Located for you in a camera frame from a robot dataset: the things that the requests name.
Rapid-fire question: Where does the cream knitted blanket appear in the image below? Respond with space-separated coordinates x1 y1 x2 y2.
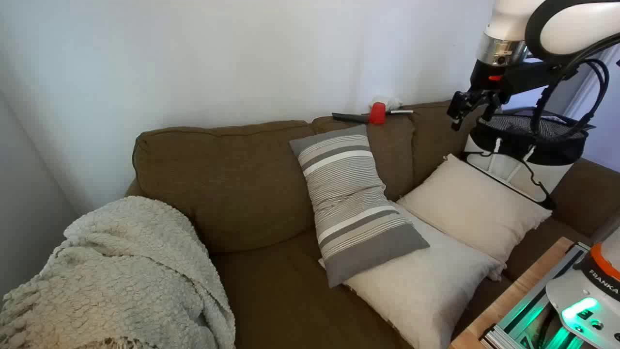
0 194 238 349

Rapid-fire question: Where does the white basket with black rim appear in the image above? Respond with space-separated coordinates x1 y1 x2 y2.
463 104 592 201

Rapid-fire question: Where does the brown fabric sofa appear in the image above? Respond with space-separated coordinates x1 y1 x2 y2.
124 99 620 349

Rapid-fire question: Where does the red and black hand tool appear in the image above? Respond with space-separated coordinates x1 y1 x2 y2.
331 100 416 128

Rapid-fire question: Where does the large cream pillow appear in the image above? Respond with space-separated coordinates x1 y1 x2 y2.
317 201 505 349

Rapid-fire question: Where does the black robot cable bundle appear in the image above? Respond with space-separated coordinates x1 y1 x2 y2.
527 31 620 141

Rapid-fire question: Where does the wooden board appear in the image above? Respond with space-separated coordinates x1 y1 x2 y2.
449 234 577 349

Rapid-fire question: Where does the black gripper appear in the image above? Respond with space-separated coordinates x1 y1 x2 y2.
445 58 519 131

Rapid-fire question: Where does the black wire hanger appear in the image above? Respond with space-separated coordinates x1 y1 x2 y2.
463 151 558 209

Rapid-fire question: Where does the aluminum rail frame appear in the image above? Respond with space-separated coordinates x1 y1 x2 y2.
482 240 591 349

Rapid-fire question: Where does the gray metal base plate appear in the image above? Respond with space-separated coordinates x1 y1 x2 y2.
544 277 620 349

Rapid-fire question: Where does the gray striped pillow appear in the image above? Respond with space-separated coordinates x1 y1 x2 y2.
288 124 432 289

